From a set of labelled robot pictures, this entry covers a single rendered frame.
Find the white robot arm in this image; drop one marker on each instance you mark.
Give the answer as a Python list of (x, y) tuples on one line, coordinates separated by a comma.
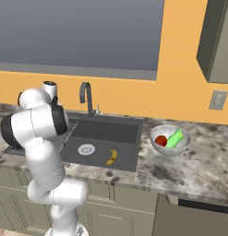
[(41, 159)]

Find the dark grey sink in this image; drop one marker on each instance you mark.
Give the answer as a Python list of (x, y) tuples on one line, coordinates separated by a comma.
[(100, 143)]

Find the grey bowl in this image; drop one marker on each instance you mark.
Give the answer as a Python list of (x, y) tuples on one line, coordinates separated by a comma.
[(170, 139)]

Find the dark grey tap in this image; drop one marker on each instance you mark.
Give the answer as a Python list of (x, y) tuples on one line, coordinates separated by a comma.
[(87, 99)]

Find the yellow banana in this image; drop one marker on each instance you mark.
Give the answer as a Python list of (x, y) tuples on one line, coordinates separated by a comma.
[(112, 157)]

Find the red tomato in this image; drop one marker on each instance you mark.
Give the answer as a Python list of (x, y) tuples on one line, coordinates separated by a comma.
[(161, 140)]

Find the grey drying rack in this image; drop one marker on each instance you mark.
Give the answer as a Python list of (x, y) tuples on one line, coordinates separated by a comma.
[(61, 136)]

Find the green vegetable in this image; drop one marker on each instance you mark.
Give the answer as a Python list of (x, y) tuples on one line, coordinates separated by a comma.
[(175, 138)]

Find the grey window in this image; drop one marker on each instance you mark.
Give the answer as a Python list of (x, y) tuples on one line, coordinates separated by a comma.
[(78, 35)]

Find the olive cupboard door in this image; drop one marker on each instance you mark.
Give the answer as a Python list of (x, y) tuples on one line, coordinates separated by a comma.
[(115, 219), (14, 206)]

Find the dark grey dishwasher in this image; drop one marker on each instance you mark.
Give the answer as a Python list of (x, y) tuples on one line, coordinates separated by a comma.
[(192, 218)]

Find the grey wall socket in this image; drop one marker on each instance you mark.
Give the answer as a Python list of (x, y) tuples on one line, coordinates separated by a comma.
[(218, 100)]

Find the olive wall cupboard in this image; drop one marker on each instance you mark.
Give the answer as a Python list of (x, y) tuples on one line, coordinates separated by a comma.
[(215, 40)]

